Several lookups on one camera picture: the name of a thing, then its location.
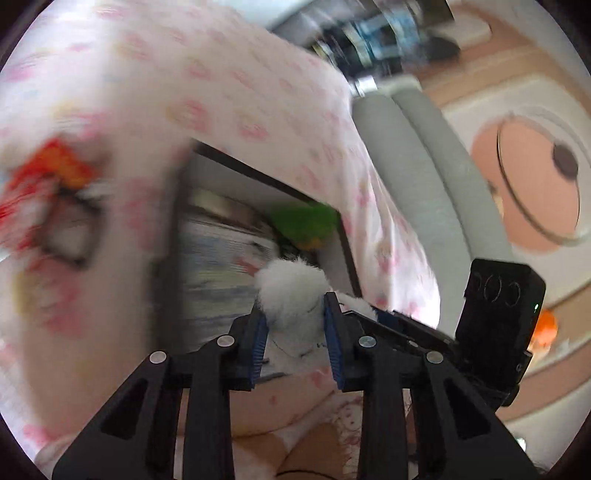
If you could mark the white plush toy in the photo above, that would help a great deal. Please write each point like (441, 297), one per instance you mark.
(291, 286)

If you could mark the pink printed blanket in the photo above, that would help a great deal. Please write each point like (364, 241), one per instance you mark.
(231, 92)

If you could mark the white manga magazine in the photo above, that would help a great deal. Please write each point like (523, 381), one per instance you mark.
(217, 263)

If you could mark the cluttered dark shelf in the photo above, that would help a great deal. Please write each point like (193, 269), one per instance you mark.
(369, 32)

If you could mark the grey padded headboard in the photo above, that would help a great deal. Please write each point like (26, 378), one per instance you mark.
(415, 175)

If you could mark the person's bare leg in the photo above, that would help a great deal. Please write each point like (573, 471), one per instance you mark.
(314, 447)

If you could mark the dark cardboard box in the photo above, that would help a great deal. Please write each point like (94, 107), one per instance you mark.
(221, 177)

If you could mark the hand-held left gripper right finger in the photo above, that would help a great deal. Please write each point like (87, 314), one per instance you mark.
(333, 341)

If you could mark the green plush toy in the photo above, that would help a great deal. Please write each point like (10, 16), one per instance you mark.
(300, 221)

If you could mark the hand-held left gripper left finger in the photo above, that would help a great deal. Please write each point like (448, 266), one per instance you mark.
(256, 341)

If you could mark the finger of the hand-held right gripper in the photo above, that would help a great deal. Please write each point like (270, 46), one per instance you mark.
(406, 330)

